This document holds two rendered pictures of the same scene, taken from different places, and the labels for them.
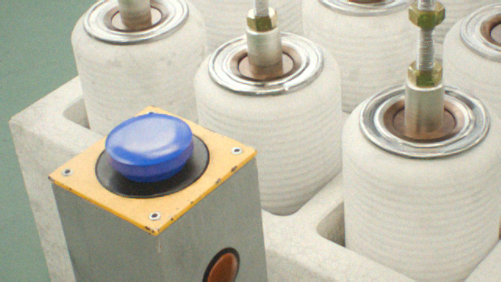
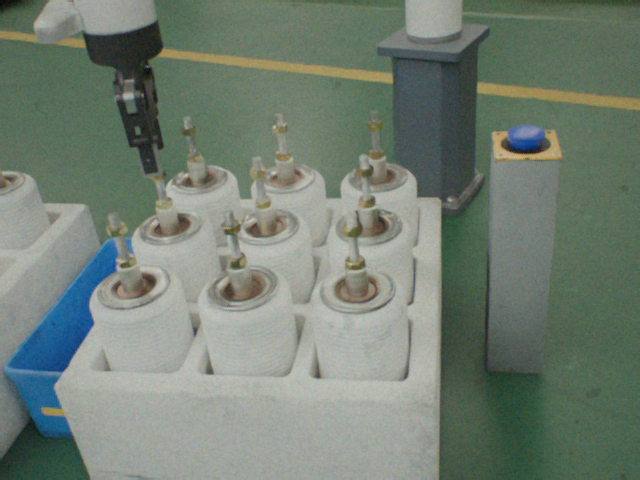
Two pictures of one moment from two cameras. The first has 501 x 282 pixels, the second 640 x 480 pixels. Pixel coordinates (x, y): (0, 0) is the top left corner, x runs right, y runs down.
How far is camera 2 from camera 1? 1.09 m
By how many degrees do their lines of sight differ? 91
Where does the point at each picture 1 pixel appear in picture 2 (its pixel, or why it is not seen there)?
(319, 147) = not seen: hidden behind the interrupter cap
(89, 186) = (554, 147)
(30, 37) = not seen: outside the picture
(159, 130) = (521, 130)
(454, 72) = (317, 197)
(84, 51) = (403, 300)
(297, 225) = (418, 250)
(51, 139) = (434, 366)
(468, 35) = (300, 186)
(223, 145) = (498, 137)
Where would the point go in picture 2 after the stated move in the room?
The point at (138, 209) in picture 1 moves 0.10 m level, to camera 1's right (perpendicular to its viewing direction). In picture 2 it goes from (550, 136) to (486, 112)
